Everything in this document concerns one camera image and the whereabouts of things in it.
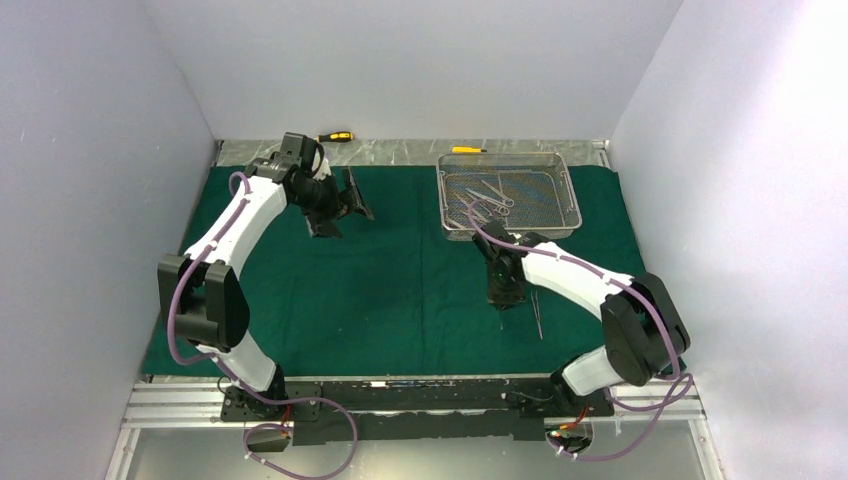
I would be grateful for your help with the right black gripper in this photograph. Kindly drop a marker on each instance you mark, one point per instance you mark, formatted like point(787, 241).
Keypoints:
point(504, 291)

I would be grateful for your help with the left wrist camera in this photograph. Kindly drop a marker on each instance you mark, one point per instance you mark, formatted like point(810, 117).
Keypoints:
point(305, 154)

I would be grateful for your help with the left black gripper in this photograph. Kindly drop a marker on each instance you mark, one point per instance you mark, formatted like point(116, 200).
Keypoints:
point(338, 206)

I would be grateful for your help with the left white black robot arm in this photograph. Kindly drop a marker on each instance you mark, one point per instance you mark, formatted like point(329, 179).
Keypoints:
point(204, 309)

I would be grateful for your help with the small yellow screwdriver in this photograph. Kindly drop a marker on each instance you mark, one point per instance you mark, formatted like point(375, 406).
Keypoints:
point(468, 150)

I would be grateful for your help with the steel surgical scissors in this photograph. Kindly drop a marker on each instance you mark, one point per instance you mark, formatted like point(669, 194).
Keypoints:
point(489, 194)

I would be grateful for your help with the wire mesh instrument tray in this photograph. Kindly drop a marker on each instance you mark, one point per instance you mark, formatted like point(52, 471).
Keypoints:
point(540, 184)

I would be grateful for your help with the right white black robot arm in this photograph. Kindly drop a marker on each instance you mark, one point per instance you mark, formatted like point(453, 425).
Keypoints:
point(550, 267)

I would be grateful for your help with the yellow black handled screwdriver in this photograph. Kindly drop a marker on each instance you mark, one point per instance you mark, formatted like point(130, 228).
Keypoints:
point(336, 137)

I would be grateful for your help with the aluminium front rail frame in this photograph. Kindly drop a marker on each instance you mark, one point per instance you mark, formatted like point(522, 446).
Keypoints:
point(195, 402)

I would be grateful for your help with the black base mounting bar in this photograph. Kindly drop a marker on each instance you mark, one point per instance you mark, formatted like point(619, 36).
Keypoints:
point(412, 408)

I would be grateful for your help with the steel surgical forceps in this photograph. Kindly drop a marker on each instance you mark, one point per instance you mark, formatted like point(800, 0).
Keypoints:
point(457, 213)

